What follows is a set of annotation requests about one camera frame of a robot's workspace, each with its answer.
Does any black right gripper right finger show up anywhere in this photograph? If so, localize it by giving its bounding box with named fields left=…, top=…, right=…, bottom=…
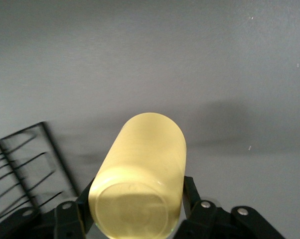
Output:
left=176, top=175, right=284, bottom=239

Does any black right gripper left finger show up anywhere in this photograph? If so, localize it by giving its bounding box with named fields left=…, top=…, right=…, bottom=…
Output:
left=0, top=177, right=95, bottom=239

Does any yellow plastic cup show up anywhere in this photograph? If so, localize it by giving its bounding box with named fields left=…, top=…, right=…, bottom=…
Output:
left=88, top=112, right=187, bottom=239

